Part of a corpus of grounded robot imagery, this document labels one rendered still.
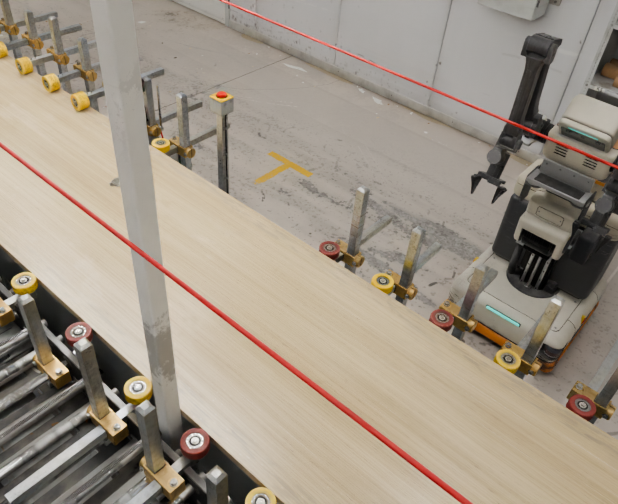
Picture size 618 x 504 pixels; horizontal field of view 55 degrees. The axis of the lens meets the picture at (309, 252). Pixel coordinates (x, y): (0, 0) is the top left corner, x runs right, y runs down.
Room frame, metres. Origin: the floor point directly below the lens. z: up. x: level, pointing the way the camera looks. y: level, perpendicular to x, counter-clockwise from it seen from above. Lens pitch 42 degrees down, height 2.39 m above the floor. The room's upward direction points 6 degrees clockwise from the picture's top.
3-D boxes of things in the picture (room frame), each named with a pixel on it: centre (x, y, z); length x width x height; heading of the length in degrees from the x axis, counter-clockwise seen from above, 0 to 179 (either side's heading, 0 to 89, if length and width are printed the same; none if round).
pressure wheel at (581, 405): (1.10, -0.87, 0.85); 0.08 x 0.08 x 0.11
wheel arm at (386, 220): (1.86, -0.20, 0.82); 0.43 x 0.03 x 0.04; 143
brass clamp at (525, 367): (1.33, -0.75, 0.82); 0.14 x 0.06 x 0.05; 53
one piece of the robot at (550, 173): (2.11, -1.02, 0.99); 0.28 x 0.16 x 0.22; 53
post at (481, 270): (1.46, -0.57, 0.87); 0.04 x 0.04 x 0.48; 53
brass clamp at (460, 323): (1.48, -0.55, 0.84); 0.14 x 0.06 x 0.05; 53
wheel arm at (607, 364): (1.26, -0.99, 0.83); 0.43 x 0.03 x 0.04; 143
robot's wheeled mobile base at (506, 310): (2.34, -1.19, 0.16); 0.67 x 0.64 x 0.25; 143
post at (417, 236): (1.61, -0.37, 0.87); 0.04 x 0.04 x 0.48; 53
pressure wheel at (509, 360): (1.25, -0.67, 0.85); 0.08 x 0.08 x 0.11
